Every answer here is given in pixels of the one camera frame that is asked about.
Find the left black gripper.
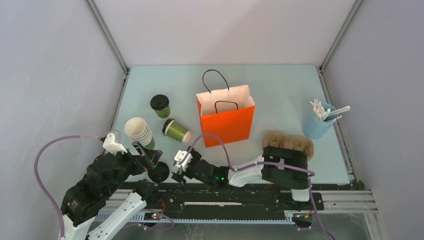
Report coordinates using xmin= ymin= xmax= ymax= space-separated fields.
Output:
xmin=105 ymin=139 xmax=163 ymax=196

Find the black coffee cup lid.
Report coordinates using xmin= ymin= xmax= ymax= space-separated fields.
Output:
xmin=150 ymin=94 xmax=170 ymax=111

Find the orange paper bag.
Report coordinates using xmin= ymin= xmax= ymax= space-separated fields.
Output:
xmin=196 ymin=69 xmax=256 ymax=144

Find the brown pulp cup carrier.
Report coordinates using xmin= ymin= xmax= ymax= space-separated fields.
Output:
xmin=262 ymin=131 xmax=315 ymax=161

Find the green paper coffee cup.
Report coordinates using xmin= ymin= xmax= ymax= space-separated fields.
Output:
xmin=155 ymin=106 xmax=171 ymax=119

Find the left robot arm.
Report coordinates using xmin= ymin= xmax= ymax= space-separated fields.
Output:
xmin=60 ymin=141 xmax=163 ymax=240

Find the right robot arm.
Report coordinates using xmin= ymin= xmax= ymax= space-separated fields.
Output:
xmin=171 ymin=146 xmax=315 ymax=209

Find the stack of black lids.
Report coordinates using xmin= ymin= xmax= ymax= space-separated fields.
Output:
xmin=147 ymin=161 xmax=170 ymax=183

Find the stack of paper cups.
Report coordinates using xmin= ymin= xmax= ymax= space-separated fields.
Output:
xmin=124 ymin=117 xmax=155 ymax=150

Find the blue cup of stirrers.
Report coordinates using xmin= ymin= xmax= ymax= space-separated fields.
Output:
xmin=301 ymin=99 xmax=351 ymax=140

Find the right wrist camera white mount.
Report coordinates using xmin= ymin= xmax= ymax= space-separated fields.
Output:
xmin=173 ymin=150 xmax=193 ymax=172

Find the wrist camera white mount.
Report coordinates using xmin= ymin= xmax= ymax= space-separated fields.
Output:
xmin=102 ymin=130 xmax=128 ymax=156
xmin=173 ymin=150 xmax=193 ymax=172

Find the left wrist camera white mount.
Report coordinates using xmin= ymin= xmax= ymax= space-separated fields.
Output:
xmin=102 ymin=130 xmax=128 ymax=156

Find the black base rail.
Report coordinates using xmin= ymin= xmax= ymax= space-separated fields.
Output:
xmin=121 ymin=180 xmax=324 ymax=222

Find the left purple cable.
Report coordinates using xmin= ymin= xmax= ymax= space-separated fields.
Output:
xmin=34 ymin=135 xmax=175 ymax=240

